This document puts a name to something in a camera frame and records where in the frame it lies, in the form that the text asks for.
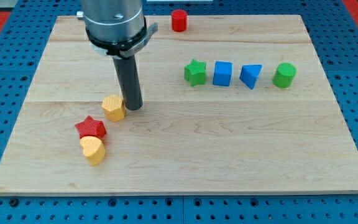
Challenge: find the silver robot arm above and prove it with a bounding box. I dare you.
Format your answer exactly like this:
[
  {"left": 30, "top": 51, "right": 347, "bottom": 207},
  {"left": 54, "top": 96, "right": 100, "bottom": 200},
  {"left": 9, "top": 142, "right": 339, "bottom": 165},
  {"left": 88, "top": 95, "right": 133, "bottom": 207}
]
[{"left": 80, "top": 0, "right": 158, "bottom": 111}]

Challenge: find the yellow heart block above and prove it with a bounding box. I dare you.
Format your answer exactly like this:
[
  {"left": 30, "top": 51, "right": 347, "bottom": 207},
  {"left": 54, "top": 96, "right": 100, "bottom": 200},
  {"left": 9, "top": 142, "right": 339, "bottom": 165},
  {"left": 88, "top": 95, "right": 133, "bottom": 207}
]
[{"left": 80, "top": 136, "right": 106, "bottom": 166}]

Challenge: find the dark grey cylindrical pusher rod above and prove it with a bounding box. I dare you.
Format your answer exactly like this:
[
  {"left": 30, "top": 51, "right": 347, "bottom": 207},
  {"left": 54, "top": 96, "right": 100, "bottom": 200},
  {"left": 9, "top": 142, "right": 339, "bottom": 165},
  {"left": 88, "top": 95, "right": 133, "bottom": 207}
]
[{"left": 113, "top": 56, "right": 143, "bottom": 111}]

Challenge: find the blue cube block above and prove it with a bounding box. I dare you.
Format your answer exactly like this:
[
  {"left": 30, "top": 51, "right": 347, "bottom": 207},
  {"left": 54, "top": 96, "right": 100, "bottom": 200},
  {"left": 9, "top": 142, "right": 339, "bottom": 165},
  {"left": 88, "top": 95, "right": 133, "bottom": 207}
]
[{"left": 213, "top": 61, "right": 232, "bottom": 86}]

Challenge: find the red cylinder block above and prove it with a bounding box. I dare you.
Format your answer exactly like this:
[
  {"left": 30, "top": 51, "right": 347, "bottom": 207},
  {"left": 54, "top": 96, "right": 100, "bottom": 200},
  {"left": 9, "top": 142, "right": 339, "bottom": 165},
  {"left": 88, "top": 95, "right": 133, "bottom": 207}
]
[{"left": 171, "top": 9, "right": 188, "bottom": 32}]

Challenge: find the yellow hexagon block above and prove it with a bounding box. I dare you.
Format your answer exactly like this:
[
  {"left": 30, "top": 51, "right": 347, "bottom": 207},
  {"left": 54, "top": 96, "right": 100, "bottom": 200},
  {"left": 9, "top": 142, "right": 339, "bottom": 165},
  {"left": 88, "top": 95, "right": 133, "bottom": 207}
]
[{"left": 102, "top": 95, "right": 126, "bottom": 122}]

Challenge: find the green cylinder block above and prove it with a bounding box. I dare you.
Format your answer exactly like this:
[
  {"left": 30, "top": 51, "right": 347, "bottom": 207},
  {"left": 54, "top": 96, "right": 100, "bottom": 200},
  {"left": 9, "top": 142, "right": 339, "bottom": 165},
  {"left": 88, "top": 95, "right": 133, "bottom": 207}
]
[{"left": 273, "top": 63, "right": 297, "bottom": 88}]

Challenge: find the green star block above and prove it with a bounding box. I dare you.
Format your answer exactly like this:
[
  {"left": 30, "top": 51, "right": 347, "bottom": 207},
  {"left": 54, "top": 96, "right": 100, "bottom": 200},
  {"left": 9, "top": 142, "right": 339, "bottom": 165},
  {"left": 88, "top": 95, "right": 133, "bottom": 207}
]
[{"left": 184, "top": 59, "right": 206, "bottom": 86}]

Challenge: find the light wooden board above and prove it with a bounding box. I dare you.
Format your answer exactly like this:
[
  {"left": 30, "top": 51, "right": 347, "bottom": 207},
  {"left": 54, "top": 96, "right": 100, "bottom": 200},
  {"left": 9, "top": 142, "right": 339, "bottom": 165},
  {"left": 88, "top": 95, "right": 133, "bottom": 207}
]
[{"left": 0, "top": 15, "right": 358, "bottom": 197}]

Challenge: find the red star block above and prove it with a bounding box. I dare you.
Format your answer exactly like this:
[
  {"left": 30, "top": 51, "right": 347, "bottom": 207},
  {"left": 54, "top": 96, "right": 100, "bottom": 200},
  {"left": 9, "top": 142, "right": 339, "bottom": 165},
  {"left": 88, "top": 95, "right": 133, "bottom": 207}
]
[{"left": 75, "top": 116, "right": 107, "bottom": 139}]

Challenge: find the blue triangle block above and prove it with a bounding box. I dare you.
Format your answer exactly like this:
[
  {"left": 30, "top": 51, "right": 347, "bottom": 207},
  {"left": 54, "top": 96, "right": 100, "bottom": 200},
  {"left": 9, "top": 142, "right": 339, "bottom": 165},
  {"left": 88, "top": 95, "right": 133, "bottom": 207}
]
[{"left": 239, "top": 64, "right": 262, "bottom": 90}]

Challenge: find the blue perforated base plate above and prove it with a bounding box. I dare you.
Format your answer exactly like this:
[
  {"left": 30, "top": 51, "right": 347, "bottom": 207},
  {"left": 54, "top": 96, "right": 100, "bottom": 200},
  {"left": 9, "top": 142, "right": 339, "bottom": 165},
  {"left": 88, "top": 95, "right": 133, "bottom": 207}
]
[{"left": 0, "top": 0, "right": 358, "bottom": 223}]

